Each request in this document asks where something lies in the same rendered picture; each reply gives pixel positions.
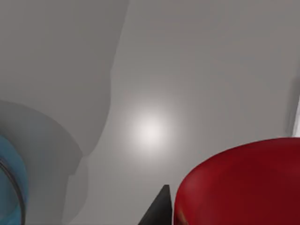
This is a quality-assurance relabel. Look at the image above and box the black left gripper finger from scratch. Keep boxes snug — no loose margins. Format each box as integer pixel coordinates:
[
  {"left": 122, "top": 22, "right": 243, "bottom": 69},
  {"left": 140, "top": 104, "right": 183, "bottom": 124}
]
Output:
[{"left": 137, "top": 184, "right": 173, "bottom": 225}]

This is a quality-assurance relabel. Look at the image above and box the light blue cup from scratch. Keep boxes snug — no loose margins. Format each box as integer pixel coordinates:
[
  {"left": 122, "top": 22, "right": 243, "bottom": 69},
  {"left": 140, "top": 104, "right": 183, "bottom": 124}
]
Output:
[{"left": 0, "top": 135, "right": 29, "bottom": 225}]

